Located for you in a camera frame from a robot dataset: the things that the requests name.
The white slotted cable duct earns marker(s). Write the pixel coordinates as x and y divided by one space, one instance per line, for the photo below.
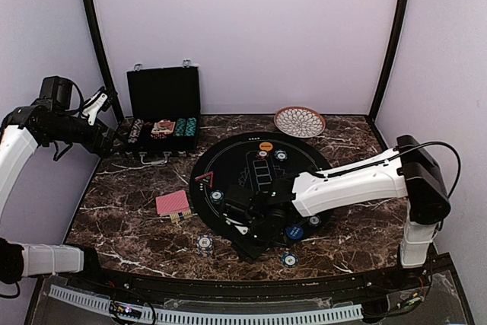
126 312

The blue white chip stack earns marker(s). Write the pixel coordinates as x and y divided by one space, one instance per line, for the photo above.
205 246

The patterned ceramic plate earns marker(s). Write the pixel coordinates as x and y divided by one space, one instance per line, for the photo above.
299 122

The red triangular all-in button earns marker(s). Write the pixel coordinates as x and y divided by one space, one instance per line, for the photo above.
206 179

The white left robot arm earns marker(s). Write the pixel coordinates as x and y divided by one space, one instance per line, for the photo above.
19 141

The boxed card deck in case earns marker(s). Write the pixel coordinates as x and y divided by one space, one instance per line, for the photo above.
162 128

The brown chip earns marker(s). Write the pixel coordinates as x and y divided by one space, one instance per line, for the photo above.
262 154

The single blue chip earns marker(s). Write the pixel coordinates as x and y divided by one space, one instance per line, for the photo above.
281 155

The red playing card deck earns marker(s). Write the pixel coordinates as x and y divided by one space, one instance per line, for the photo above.
175 206

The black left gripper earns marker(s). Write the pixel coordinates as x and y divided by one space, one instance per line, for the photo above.
91 144

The green chip row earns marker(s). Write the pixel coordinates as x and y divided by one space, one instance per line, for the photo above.
180 127

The orange big blind button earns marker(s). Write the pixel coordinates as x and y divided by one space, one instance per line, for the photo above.
265 146

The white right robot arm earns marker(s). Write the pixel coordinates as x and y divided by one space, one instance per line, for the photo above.
404 171

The black poker chip case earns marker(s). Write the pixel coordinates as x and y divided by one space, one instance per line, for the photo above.
164 93

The blue small blind button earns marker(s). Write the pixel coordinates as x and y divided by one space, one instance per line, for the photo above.
294 232

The teal chip row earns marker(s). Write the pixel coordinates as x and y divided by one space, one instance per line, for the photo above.
191 126

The left black frame post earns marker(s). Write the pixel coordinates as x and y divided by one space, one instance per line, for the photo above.
100 53

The black frame post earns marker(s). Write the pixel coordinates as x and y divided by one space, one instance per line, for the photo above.
100 53
390 55

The right black frame post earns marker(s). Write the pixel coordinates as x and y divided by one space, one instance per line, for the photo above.
390 55

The round black poker mat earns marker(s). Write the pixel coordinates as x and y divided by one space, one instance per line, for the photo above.
234 161

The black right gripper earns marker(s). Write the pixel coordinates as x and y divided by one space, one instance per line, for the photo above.
249 252

